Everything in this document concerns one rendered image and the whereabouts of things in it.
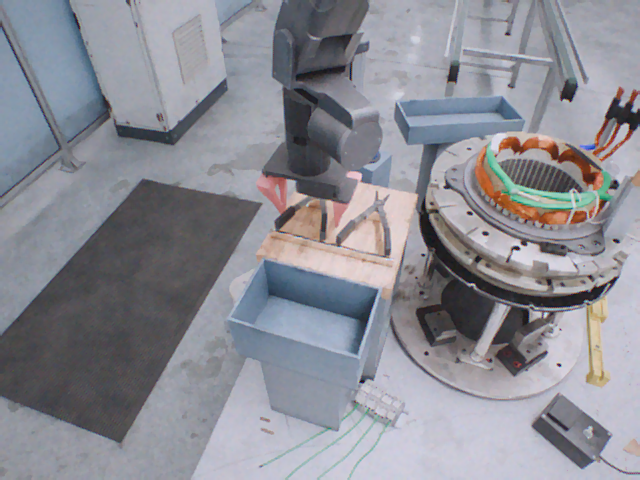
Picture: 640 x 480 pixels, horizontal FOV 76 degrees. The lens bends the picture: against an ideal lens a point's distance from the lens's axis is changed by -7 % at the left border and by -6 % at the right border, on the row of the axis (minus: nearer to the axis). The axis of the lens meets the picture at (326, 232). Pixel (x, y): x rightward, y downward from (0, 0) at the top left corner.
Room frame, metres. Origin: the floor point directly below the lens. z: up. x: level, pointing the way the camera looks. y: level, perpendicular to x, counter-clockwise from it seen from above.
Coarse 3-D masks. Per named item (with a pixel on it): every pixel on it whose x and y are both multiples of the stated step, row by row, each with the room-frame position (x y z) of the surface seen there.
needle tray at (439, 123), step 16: (480, 96) 0.87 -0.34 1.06; (496, 96) 0.87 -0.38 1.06; (400, 112) 0.80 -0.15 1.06; (416, 112) 0.85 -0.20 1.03; (432, 112) 0.85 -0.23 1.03; (448, 112) 0.86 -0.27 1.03; (464, 112) 0.86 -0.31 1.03; (480, 112) 0.87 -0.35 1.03; (496, 112) 0.87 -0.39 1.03; (512, 112) 0.82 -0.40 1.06; (400, 128) 0.79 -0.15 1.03; (416, 128) 0.74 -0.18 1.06; (432, 128) 0.74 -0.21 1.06; (448, 128) 0.75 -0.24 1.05; (464, 128) 0.75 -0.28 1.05; (480, 128) 0.76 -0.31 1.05; (496, 128) 0.76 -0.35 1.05; (512, 128) 0.77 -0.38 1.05; (432, 144) 0.79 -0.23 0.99; (448, 144) 0.76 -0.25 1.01; (432, 160) 0.78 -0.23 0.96; (416, 192) 0.83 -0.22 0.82; (416, 208) 0.81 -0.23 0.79
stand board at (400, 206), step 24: (360, 192) 0.54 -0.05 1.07; (384, 192) 0.54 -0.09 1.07; (312, 216) 0.48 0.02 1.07; (408, 216) 0.48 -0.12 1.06; (264, 240) 0.43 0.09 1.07; (360, 240) 0.43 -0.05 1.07; (312, 264) 0.38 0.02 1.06; (336, 264) 0.38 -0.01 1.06; (360, 264) 0.38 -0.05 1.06; (384, 288) 0.35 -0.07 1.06
